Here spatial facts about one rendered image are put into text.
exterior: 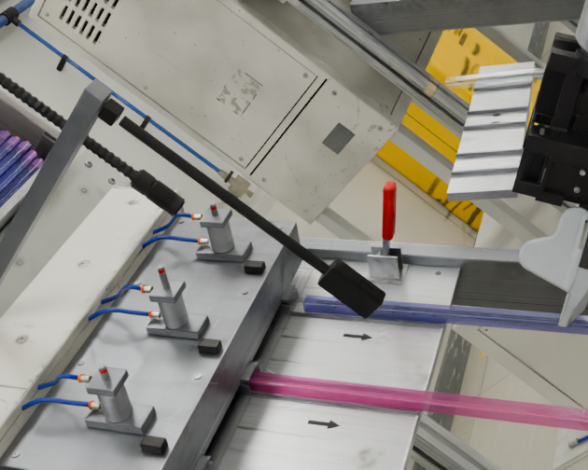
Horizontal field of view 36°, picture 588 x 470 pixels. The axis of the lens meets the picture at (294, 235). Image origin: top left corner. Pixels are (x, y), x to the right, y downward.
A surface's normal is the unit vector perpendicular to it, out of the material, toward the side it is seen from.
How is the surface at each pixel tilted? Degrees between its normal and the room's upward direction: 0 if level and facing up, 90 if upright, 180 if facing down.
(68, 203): 90
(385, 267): 90
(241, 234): 48
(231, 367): 138
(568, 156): 90
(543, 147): 90
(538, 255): 75
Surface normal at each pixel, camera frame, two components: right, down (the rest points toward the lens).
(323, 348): -0.15, -0.81
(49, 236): 0.51, -0.57
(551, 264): -0.22, 0.06
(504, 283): -0.31, 0.58
